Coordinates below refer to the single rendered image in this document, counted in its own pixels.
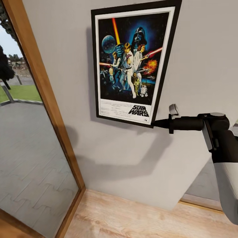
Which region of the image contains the poster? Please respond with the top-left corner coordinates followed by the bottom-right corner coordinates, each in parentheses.
top-left (91, 0), bottom-right (182, 128)

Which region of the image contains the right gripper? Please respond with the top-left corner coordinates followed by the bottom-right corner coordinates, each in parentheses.
top-left (151, 114), bottom-right (190, 134)

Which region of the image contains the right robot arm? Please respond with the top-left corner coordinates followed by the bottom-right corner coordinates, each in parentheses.
top-left (151, 104), bottom-right (238, 225)

